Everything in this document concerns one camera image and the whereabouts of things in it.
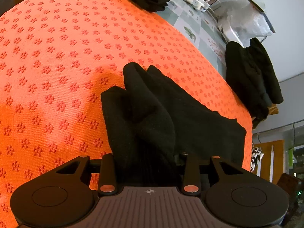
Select brown paper bag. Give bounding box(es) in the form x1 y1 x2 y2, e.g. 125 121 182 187
266 103 279 116

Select black knit sweater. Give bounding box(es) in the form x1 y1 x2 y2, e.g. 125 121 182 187
101 62 248 187

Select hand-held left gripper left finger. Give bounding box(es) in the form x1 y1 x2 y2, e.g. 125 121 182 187
55 153 117 193

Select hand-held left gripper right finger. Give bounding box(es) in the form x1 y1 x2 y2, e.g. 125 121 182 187
175 152 244 193

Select black white striped cloth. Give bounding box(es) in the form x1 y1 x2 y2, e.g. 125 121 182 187
249 147 265 173

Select stack of black folded clothes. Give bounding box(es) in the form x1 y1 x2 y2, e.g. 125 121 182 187
225 37 284 123

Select wooden chair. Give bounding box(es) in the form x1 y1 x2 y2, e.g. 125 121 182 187
257 140 286 184

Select tile patterned tablecloth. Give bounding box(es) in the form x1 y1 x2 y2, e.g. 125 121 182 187
165 0 229 77

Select white cable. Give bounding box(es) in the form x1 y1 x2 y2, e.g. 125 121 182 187
206 0 238 44

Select orange flower patterned mat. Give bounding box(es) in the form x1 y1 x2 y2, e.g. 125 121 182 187
0 0 253 228

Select white plastic bag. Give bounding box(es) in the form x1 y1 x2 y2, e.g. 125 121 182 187
217 0 274 43

